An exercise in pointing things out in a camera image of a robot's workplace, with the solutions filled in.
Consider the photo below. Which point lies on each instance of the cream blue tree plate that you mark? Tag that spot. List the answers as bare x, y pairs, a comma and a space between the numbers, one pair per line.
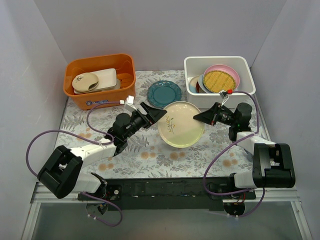
193, 84

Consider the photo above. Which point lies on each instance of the pink plate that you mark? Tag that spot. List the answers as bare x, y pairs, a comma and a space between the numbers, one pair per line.
226, 69

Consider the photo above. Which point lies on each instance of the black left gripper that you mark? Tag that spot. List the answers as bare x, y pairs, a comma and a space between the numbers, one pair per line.
146, 117

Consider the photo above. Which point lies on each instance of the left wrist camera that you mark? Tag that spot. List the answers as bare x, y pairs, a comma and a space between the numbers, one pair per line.
128, 104

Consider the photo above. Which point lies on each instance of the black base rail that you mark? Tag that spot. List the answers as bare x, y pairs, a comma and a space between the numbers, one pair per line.
168, 193

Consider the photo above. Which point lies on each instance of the floral patterned table mat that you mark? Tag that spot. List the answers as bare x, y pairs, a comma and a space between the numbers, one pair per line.
147, 155

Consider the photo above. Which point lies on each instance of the light blue plate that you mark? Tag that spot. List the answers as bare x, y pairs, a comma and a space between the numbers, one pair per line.
201, 84

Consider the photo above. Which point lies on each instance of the white plastic bin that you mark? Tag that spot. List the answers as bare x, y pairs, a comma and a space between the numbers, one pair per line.
196, 66

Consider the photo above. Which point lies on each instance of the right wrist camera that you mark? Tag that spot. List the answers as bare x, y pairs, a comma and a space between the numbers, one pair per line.
224, 94

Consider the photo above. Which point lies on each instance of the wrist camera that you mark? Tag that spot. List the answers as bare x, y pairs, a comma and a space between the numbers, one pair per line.
128, 104
224, 94

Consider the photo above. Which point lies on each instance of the dark teal scalloped plate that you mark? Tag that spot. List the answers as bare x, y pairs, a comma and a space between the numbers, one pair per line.
163, 92

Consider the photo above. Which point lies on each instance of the orange plastic tub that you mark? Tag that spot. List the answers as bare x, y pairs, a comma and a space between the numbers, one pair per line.
125, 70

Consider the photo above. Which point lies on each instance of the cream green twig plate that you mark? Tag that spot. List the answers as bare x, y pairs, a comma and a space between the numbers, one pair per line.
177, 127

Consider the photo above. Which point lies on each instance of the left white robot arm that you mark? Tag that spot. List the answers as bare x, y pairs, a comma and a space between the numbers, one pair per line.
61, 173

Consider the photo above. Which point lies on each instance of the white rectangular dish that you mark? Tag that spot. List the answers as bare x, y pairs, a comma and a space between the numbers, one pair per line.
107, 81

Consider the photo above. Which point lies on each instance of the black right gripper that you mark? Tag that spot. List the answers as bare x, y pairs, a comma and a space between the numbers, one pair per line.
215, 116

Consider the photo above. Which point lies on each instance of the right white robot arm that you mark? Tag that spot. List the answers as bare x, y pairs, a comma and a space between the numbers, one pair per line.
272, 164

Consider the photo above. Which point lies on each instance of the yellow woven plate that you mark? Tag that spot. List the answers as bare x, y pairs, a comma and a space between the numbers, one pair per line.
217, 80

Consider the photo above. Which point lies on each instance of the cream round plate with bird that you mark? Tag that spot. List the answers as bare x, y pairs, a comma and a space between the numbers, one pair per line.
85, 82

